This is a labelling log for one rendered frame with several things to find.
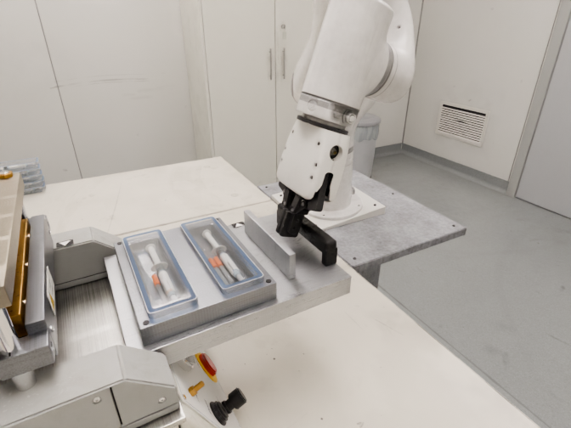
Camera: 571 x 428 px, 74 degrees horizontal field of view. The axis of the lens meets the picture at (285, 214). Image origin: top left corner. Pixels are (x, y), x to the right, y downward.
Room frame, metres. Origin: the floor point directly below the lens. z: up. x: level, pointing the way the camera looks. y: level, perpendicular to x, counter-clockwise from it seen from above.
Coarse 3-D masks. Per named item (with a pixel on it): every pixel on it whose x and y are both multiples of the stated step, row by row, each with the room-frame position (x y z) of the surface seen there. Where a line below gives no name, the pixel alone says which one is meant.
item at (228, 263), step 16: (192, 224) 0.52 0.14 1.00; (208, 224) 0.52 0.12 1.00; (192, 240) 0.47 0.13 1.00; (208, 240) 0.47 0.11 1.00; (224, 240) 0.47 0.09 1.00; (208, 256) 0.43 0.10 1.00; (224, 256) 0.43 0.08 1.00; (240, 256) 0.43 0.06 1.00; (224, 272) 0.39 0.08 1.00; (240, 272) 0.39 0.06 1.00; (256, 272) 0.39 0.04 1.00
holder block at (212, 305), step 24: (168, 240) 0.48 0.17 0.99; (120, 264) 0.42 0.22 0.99; (192, 264) 0.42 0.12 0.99; (216, 288) 0.37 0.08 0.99; (264, 288) 0.38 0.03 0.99; (144, 312) 0.33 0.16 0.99; (192, 312) 0.33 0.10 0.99; (216, 312) 0.34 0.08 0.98; (144, 336) 0.30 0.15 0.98; (168, 336) 0.32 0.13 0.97
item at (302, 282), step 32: (256, 224) 0.51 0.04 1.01; (256, 256) 0.48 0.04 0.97; (288, 256) 0.42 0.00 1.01; (320, 256) 0.48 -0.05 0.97; (288, 288) 0.40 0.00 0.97; (320, 288) 0.40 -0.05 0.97; (128, 320) 0.34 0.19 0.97; (224, 320) 0.34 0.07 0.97; (256, 320) 0.36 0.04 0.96; (160, 352) 0.30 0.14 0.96; (192, 352) 0.32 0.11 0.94
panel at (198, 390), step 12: (180, 372) 0.33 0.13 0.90; (192, 372) 0.36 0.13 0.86; (204, 372) 0.40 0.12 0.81; (180, 384) 0.30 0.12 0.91; (192, 384) 0.33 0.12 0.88; (204, 384) 0.31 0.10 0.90; (216, 384) 0.41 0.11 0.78; (180, 396) 0.28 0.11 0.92; (192, 396) 0.30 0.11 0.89; (204, 396) 0.33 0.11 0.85; (216, 396) 0.37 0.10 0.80; (192, 408) 0.27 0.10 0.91; (204, 408) 0.30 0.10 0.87; (216, 420) 0.30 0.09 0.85; (228, 420) 0.33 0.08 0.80
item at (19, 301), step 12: (24, 228) 0.41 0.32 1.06; (24, 240) 0.38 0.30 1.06; (24, 252) 0.35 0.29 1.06; (24, 264) 0.33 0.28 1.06; (24, 276) 0.32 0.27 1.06; (24, 288) 0.30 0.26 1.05; (24, 300) 0.28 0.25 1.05; (12, 312) 0.26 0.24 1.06; (24, 312) 0.27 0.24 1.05; (24, 324) 0.26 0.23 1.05; (24, 336) 0.26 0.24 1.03
